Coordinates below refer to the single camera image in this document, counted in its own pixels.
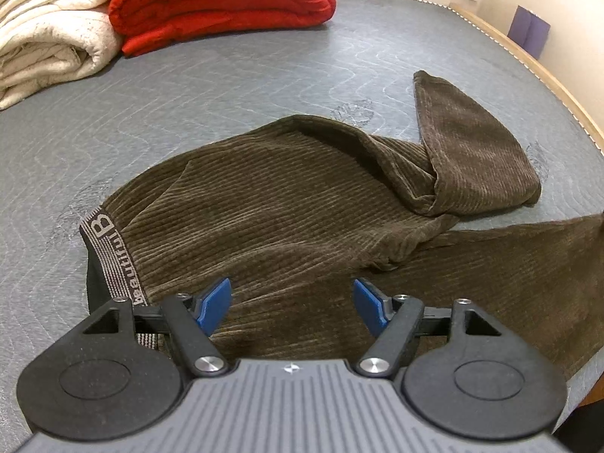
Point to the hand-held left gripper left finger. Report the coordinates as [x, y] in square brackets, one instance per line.
[215, 303]

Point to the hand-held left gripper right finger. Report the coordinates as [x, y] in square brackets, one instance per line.
[369, 306]

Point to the grey quilted mattress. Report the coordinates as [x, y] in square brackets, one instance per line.
[212, 80]

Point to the red folded blanket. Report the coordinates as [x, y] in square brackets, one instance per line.
[222, 4]

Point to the white folded blanket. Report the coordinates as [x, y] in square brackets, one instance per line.
[47, 33]

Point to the wooden bed frame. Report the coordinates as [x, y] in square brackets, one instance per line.
[542, 60]

